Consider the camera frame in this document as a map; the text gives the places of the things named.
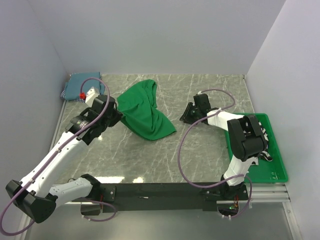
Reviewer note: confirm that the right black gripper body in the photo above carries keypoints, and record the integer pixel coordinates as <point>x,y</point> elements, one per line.
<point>198,110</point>

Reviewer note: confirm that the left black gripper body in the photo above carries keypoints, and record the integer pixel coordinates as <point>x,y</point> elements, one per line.
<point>111,120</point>

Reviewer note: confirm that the green tank top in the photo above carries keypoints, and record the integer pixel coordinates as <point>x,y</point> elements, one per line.
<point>138,104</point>

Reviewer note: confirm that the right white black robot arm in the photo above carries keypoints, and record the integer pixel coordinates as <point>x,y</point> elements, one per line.
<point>247,140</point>

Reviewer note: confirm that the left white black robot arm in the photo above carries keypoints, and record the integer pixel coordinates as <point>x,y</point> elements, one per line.
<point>37,196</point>

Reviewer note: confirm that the blue white striped tank top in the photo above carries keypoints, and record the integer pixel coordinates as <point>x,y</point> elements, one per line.
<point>75,99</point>

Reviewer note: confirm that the black white striped tank top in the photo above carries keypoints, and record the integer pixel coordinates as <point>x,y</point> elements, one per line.
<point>265,154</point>

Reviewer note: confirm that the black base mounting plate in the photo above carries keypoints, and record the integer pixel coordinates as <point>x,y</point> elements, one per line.
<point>163,196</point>

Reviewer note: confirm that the green plastic tray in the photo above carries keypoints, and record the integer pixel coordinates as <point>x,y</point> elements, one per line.
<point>270,168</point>

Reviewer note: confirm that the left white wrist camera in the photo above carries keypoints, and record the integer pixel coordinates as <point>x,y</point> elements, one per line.
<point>88,98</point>

